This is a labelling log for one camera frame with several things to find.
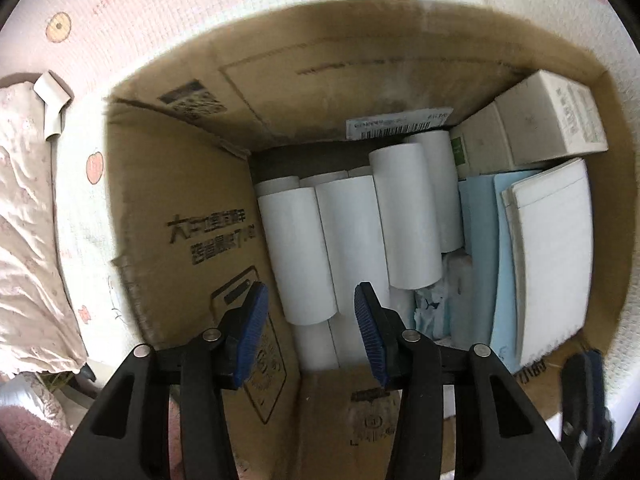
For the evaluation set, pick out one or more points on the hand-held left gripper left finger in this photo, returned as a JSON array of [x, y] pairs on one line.
[[250, 330]]

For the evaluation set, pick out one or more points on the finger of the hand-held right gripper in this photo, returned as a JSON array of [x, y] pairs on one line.
[[585, 390]]

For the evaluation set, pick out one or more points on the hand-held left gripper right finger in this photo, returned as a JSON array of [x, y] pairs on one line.
[[369, 330]]

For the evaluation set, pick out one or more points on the brown cardboard box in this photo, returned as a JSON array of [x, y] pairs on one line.
[[200, 200]]

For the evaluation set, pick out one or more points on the blue and white tissue packet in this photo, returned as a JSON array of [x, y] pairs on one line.
[[440, 305]]

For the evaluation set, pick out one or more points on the pile of white paper rolls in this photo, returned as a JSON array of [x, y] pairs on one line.
[[350, 230]]

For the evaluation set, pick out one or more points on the light blue folder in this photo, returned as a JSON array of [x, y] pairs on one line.
[[482, 260]]

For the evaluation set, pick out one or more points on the white notepad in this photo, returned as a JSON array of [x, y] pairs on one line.
[[550, 260]]

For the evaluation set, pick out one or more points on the white carton with green label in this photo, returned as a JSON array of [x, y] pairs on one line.
[[480, 145]]

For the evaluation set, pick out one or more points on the grey plastic bag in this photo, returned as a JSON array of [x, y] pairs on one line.
[[22, 395]]

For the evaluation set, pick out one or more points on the pink printed blanket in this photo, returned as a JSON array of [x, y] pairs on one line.
[[30, 220]]

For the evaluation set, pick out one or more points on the pink fluffy cloth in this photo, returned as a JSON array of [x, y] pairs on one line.
[[30, 445]]

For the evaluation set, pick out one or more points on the large white carton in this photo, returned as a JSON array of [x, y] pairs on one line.
[[545, 120]]

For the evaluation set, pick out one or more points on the bent cardboard tube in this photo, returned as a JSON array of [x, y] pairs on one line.
[[50, 100]]

